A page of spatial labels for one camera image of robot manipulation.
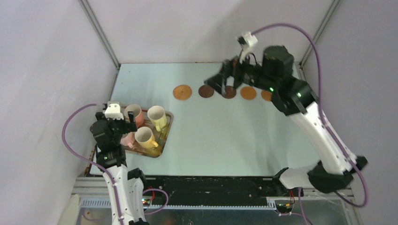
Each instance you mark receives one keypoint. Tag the dark wooden coaster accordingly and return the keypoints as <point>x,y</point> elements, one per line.
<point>229,92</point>
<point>205,91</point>

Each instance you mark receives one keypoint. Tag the metal tray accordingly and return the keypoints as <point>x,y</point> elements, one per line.
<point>160,137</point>

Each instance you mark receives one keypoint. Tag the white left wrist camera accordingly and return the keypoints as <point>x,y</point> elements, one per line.
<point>113,111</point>

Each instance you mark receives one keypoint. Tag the yellow cup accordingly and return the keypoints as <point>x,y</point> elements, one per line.
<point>145,138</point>

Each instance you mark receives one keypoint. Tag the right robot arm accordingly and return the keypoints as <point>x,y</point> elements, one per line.
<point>297,101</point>

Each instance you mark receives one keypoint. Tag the light wooden coaster front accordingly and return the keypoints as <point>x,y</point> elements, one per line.
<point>266,95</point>

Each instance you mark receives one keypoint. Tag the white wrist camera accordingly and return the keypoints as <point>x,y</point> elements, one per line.
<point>113,111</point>
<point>247,42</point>

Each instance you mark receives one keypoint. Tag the pink cup rear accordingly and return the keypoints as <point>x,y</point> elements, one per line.
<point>139,116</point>

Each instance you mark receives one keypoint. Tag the pink cup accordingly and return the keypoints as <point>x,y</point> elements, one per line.
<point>128,140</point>
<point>139,116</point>

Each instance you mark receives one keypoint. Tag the pink cup front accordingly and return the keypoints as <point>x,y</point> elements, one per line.
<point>128,140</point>

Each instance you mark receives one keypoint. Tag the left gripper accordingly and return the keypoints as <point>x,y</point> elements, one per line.
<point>125,124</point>

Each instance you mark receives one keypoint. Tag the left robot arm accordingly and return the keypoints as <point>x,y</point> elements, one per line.
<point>125,188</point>

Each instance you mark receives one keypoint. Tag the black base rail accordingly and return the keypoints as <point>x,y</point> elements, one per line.
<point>207,191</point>

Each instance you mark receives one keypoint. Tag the light wooden coaster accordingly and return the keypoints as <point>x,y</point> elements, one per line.
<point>248,93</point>
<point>266,95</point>

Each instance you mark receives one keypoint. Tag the light yellow-green cup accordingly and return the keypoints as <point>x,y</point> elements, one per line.
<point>157,116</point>

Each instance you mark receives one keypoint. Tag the woven rattan coaster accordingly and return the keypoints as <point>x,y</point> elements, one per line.
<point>182,92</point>

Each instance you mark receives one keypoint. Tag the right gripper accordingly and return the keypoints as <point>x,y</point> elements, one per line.
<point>230,72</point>

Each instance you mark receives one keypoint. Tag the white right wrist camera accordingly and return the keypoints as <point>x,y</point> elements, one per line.
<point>247,42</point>

